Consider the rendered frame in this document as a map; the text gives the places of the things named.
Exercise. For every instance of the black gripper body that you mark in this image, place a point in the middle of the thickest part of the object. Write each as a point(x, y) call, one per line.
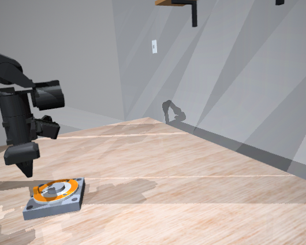
point(17, 130)

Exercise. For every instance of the orange round plate with tab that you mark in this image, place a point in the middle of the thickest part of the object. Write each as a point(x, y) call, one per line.
point(71, 188)

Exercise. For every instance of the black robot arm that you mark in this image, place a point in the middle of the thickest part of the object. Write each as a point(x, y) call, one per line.
point(45, 95)

